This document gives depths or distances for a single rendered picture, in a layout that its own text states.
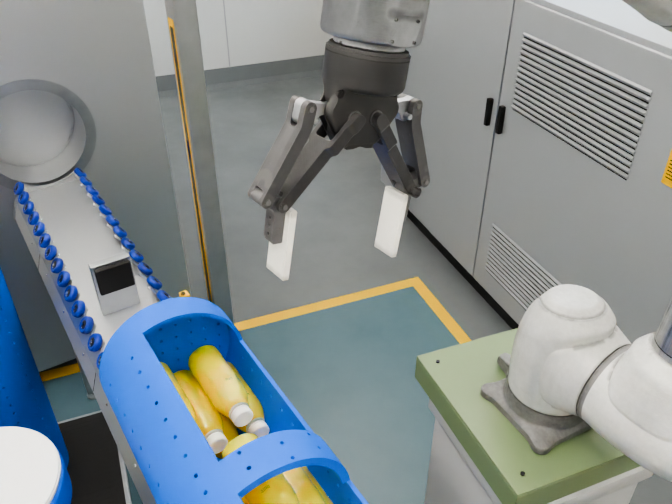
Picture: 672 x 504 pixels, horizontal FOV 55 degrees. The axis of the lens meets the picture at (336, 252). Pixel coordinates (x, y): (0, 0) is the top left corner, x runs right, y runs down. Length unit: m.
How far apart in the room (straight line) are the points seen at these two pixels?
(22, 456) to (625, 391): 1.06
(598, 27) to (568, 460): 1.53
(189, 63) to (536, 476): 1.23
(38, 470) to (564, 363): 0.95
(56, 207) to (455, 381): 1.49
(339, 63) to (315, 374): 2.37
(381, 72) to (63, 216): 1.82
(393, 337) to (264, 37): 3.51
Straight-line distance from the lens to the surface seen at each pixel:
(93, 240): 2.13
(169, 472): 1.10
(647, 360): 1.10
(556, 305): 1.17
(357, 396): 2.77
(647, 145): 2.26
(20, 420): 2.23
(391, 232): 0.68
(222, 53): 5.83
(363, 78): 0.56
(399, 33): 0.56
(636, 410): 1.12
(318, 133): 0.60
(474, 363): 1.42
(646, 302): 2.40
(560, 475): 1.27
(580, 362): 1.16
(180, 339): 1.39
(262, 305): 3.22
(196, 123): 1.80
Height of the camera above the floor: 2.04
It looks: 35 degrees down
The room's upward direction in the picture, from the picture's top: straight up
